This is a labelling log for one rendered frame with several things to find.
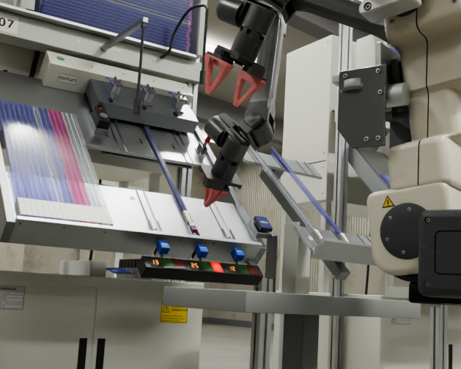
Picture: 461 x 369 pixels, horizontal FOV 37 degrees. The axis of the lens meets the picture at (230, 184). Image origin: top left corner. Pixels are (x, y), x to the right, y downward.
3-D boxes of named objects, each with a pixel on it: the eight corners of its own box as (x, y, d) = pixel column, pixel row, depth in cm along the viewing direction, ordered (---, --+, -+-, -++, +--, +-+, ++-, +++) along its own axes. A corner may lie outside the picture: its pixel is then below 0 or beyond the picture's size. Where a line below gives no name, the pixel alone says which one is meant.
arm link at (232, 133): (239, 142, 161) (256, 143, 165) (223, 126, 165) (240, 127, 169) (226, 166, 164) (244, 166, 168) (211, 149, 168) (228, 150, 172)
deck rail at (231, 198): (257, 264, 190) (267, 248, 187) (251, 264, 189) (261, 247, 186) (180, 122, 241) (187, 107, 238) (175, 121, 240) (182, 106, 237)
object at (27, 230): (251, 264, 189) (262, 245, 186) (8, 243, 154) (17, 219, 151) (249, 261, 190) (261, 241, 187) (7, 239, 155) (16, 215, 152)
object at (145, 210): (253, 254, 189) (259, 245, 187) (10, 230, 154) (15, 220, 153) (229, 209, 202) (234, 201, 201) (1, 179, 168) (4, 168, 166)
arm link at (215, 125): (264, 116, 163) (273, 137, 170) (236, 91, 169) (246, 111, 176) (223, 148, 161) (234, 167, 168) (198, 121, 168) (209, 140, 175)
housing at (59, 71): (177, 130, 237) (193, 96, 231) (37, 102, 211) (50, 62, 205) (171, 117, 243) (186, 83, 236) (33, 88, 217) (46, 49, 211)
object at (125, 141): (206, 179, 216) (212, 165, 214) (-10, 144, 181) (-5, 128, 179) (175, 121, 240) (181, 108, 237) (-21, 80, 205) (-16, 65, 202)
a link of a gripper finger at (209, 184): (185, 195, 175) (199, 165, 170) (209, 199, 178) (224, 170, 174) (192, 211, 170) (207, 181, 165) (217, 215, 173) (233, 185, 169)
